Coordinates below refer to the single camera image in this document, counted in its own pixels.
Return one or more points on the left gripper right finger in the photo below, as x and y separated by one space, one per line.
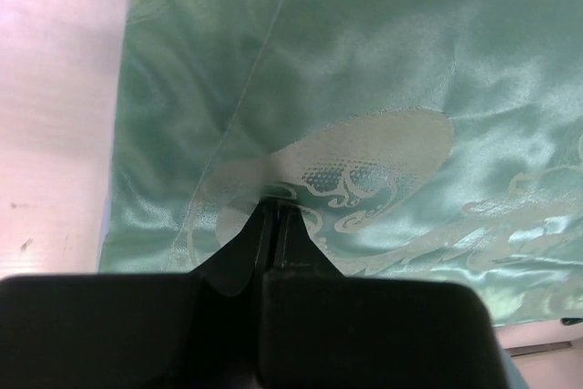
321 329

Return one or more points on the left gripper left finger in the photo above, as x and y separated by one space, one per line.
178 330

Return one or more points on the teal patterned satin cloth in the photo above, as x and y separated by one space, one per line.
438 140

